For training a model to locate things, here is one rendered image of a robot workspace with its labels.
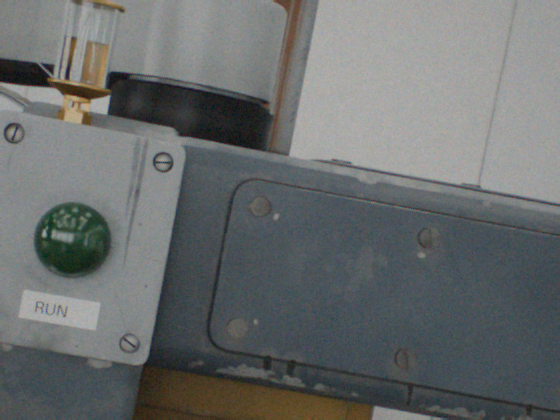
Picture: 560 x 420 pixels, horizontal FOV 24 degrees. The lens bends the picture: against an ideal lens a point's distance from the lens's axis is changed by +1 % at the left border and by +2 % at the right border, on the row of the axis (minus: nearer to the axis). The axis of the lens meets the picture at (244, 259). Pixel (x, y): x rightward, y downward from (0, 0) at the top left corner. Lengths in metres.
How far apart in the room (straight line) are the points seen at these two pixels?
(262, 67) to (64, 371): 0.22
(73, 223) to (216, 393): 0.34
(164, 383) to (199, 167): 0.27
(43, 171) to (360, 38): 5.34
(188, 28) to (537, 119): 5.34
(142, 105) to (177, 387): 0.21
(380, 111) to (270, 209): 5.27
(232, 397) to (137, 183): 0.33
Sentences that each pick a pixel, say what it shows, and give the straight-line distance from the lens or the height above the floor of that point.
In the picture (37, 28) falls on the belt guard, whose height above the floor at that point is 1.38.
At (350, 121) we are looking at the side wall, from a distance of 5.81.
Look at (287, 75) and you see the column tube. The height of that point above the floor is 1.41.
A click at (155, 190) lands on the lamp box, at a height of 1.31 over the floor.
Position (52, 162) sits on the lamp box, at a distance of 0.52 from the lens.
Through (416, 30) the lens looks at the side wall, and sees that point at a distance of 5.89.
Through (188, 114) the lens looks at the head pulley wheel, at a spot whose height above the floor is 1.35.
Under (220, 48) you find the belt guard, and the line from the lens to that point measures 0.69.
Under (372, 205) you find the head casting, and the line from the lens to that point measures 0.58.
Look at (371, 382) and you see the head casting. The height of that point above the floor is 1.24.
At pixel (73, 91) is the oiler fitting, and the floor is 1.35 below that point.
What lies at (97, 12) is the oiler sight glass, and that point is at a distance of 0.60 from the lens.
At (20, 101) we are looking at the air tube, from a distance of 0.67.
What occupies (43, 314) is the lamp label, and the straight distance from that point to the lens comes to 0.52.
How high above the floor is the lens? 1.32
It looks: 3 degrees down
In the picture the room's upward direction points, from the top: 11 degrees clockwise
